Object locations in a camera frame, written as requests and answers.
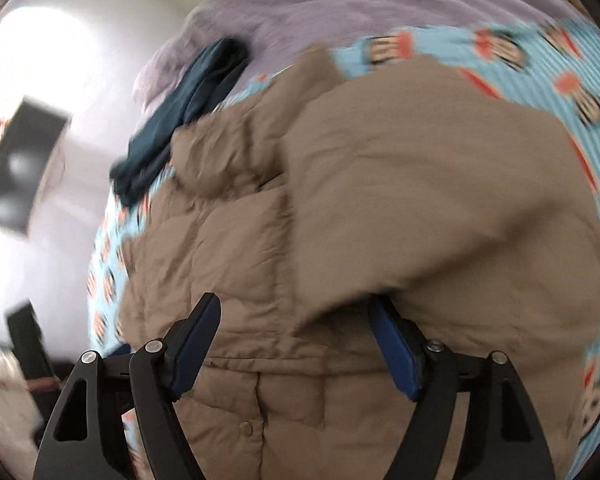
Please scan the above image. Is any person's left forearm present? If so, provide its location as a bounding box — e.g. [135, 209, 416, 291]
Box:
[0, 345, 61, 461]

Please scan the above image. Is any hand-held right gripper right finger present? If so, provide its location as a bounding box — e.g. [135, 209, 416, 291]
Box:
[367, 296, 556, 480]

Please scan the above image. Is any dark teal garment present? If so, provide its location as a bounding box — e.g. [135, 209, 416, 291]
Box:
[109, 37, 252, 208]

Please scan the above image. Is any purple fleece blanket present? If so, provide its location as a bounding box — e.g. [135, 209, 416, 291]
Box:
[132, 0, 581, 116]

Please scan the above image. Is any tan puffer jacket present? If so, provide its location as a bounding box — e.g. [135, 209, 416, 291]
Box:
[117, 50, 600, 480]

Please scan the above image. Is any blue striped monkey print blanket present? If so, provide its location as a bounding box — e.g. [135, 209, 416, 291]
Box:
[82, 20, 600, 480]

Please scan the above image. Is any black wall screen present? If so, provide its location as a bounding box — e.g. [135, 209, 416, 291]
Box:
[0, 97, 71, 233]

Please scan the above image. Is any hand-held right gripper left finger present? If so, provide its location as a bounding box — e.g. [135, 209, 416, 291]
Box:
[32, 292, 222, 480]

